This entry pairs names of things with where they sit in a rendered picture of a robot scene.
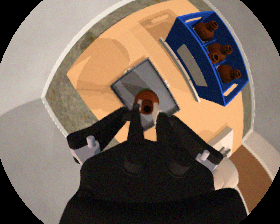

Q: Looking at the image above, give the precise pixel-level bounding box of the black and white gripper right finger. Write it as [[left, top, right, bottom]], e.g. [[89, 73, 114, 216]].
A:
[[152, 102, 223, 175]]

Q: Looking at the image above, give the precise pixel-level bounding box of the blue plastic crate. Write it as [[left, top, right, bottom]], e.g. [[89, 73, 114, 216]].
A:
[[165, 11, 249, 107]]

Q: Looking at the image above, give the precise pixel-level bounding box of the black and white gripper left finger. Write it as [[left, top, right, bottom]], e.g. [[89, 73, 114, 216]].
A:
[[67, 100, 148, 173]]

